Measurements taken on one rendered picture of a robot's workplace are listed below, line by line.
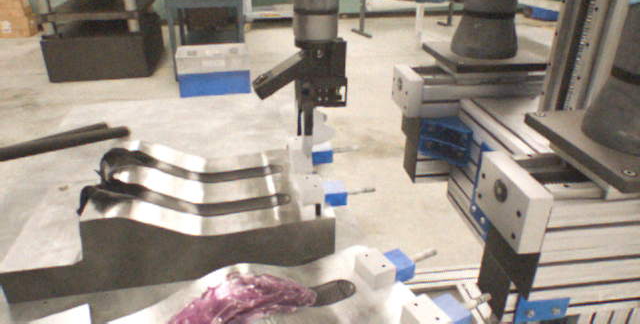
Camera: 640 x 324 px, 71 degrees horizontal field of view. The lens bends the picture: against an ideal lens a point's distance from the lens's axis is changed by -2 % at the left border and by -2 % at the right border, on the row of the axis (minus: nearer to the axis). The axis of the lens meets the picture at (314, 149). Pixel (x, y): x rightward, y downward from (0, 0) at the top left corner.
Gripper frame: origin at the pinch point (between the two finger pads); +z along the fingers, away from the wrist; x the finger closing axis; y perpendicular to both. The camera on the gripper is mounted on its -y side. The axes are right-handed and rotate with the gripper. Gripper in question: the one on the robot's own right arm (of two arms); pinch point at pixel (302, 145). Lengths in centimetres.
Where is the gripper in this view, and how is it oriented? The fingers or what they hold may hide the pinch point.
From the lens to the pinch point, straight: 85.0
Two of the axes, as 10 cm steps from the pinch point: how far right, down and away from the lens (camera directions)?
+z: -0.2, 9.0, 4.4
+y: 9.8, -0.7, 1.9
